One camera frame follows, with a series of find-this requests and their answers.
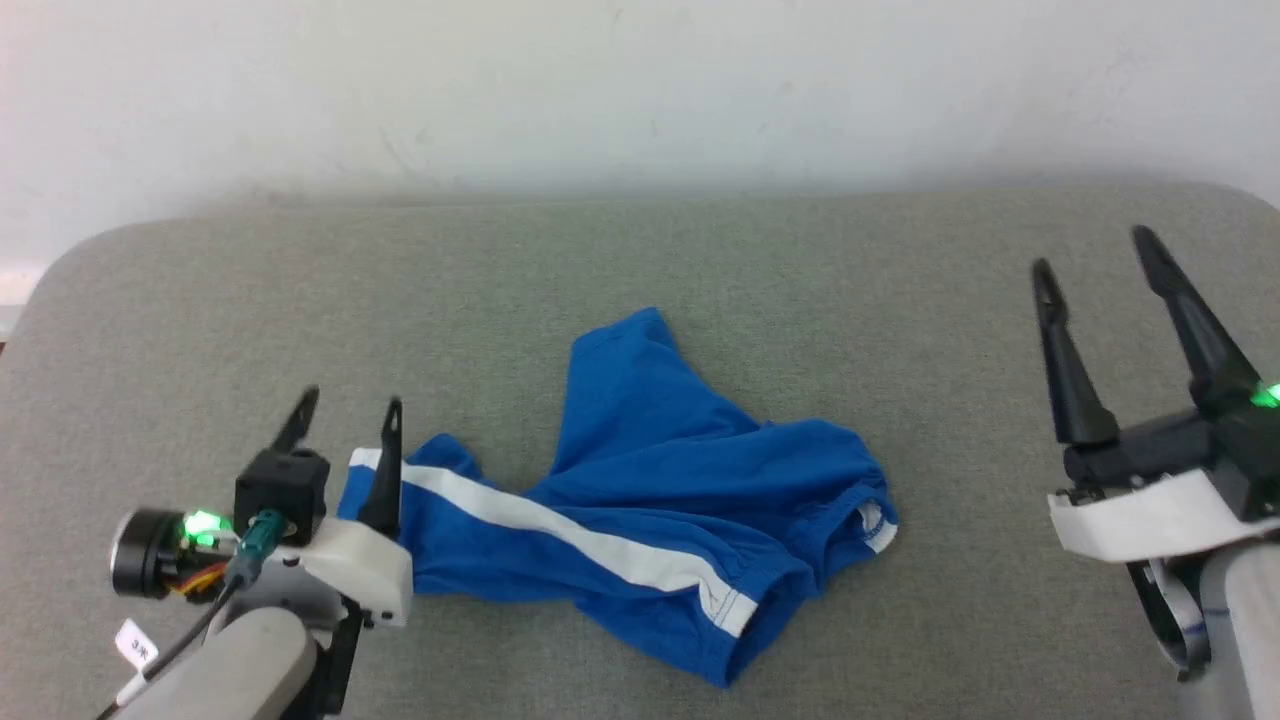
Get right gripper dark white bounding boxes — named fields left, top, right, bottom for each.
left=1031, top=224, right=1280, bottom=567

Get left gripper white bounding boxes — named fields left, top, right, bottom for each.
left=110, top=385, right=415, bottom=720

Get blue shorts with white stripe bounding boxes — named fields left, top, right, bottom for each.
left=337, top=307, right=899, bottom=689

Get grey fabric sofa seat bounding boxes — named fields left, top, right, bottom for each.
left=0, top=182, right=1280, bottom=720

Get thin black cable teal plug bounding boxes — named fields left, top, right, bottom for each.
left=95, top=508, right=291, bottom=720

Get black looped cable with ribbon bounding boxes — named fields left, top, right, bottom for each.
left=1126, top=556, right=1214, bottom=683

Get white paper cable tag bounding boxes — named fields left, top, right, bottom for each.
left=114, top=619, right=160, bottom=671

